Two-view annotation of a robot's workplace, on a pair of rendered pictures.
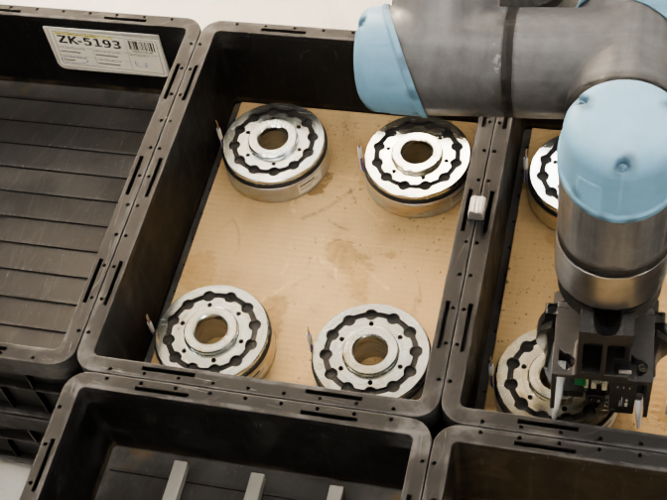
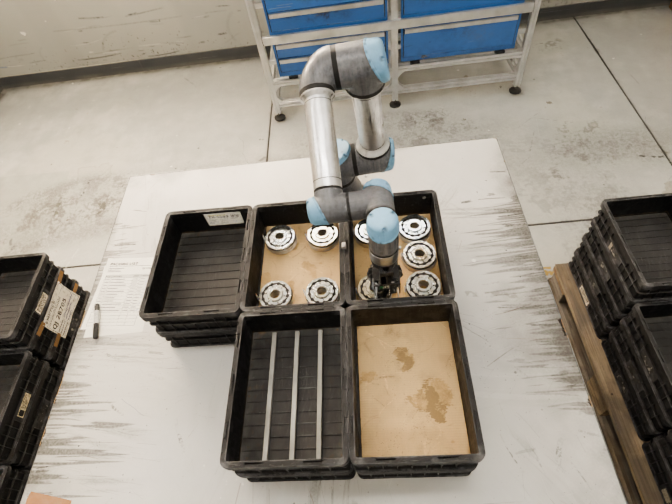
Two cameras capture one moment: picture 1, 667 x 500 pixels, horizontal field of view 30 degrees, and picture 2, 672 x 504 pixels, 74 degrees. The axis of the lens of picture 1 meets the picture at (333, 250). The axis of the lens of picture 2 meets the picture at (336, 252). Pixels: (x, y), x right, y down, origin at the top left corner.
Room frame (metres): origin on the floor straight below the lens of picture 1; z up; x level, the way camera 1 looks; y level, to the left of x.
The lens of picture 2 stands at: (-0.14, 0.08, 2.00)
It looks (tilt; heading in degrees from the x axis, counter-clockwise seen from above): 54 degrees down; 347
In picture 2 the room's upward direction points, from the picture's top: 11 degrees counter-clockwise
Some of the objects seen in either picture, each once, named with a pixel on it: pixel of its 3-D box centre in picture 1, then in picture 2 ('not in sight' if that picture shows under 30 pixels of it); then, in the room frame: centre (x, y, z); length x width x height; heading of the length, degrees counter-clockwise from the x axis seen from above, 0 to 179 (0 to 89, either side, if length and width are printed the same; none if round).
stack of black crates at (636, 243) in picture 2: not in sight; (637, 269); (0.37, -1.25, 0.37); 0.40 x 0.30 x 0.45; 159
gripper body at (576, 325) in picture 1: (604, 324); (385, 270); (0.46, -0.18, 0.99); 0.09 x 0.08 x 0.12; 161
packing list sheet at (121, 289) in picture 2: not in sight; (121, 293); (0.97, 0.64, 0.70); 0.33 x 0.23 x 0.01; 159
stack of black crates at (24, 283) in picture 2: not in sight; (32, 319); (1.30, 1.18, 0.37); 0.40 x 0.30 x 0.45; 159
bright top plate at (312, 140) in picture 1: (273, 143); (280, 237); (0.81, 0.04, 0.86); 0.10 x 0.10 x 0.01
